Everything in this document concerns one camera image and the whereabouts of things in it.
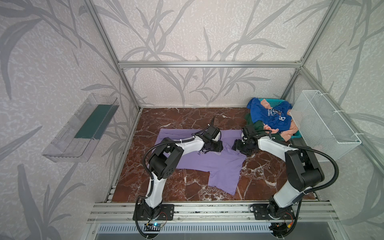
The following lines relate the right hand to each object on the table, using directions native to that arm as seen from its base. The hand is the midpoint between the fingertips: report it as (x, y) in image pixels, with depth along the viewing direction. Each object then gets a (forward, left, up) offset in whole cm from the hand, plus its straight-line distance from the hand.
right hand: (235, 144), depth 95 cm
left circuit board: (-43, +46, -4) cm, 63 cm away
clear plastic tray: (-14, +77, +29) cm, 83 cm away
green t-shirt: (+8, -15, +7) cm, 18 cm away
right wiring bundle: (-44, -18, -8) cm, 48 cm away
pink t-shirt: (+3, -30, +7) cm, 31 cm away
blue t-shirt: (+18, -31, +6) cm, 36 cm away
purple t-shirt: (-13, +8, -4) cm, 16 cm away
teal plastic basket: (+35, -34, +2) cm, 49 cm away
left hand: (0, +8, +2) cm, 8 cm away
